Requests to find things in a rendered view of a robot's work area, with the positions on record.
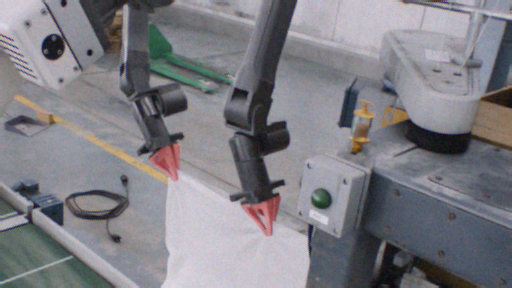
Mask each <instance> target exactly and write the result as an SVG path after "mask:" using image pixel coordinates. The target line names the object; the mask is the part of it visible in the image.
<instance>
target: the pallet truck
mask: <svg viewBox="0 0 512 288"><path fill-rule="evenodd" d="M148 47H149V63H150V70H153V71H156V72H159V73H162V74H164V75H167V76H169V77H172V78H176V79H178V80H181V81H183V82H186V84H190V85H192V86H195V88H196V89H201V90H202V91H203V92H206V91H211V92H213V90H214V89H218V86H217V85H216V84H214V82H213V81H211V80H209V79H207V78H203V77H201V76H198V75H195V74H193V73H190V72H186V71H183V70H181V69H178V67H175V66H172V65H169V64H166V63H164V62H161V61H158V60H155V59H161V58H162V59H165V60H168V61H170V62H174V63H177V64H180V65H182V66H185V67H188V69H191V70H194V71H197V72H200V73H203V74H206V75H209V76H212V77H214V78H217V79H220V80H224V82H225V84H230V86H233V82H234V79H235V76H236V75H235V74H233V73H230V72H227V71H225V70H222V69H218V67H215V66H212V65H209V64H206V63H202V62H200V61H197V60H194V59H191V58H187V57H184V56H181V55H179V54H176V53H172V46H171V44H170V43H169V42H168V41H167V39H166V38H165V36H164V35H163V34H162V32H161V31H160V30H159V29H157V28H156V26H155V25H154V24H151V22H149V30H148Z"/></svg>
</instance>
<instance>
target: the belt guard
mask: <svg viewBox="0 0 512 288"><path fill-rule="evenodd" d="M443 39H444V42H443ZM467 42H468V39H465V38H460V37H457V36H453V35H447V34H445V38H444V34H442V32H436V31H429V30H419V29H391V30H390V31H386V32H385V33H383V37H382V42H381V47H380V52H379V60H380V62H381V64H382V66H383V68H384V70H385V72H386V75H388V77H389V78H390V80H391V82H392V84H393V86H394V88H395V91H396V93H397V95H398V96H399V98H400V100H401V102H403V105H404V107H405V109H406V111H407V113H408V114H409V116H410V118H411V121H412V122H413V123H414V124H417V125H418V126H420V127H422V128H424V129H426V130H430V131H434V132H438V133H445V134H462V133H467V132H470V131H471V129H472V126H473V121H474V118H475V114H476V111H477V108H478V103H479V102H480V100H481V86H480V68H477V67H472V68H469V67H466V66H462V68H461V66H460V65H456V64H454V63H451V61H450V63H446V61H439V63H438V60H432V59H425V53H424V49H430V50H437V51H441V49H442V51H445V52H448V56H449V59H450V58H451V56H453V55H463V54H464V51H466V46H467ZM442 44H443V48H442ZM437 64H438V67H437ZM460 68H461V70H460ZM433 69H438V70H441V72H434V71H432V70H433ZM459 70H460V71H459ZM454 72H459V73H461V74H462V75H461V76H457V75H454V74H452V73H454Z"/></svg>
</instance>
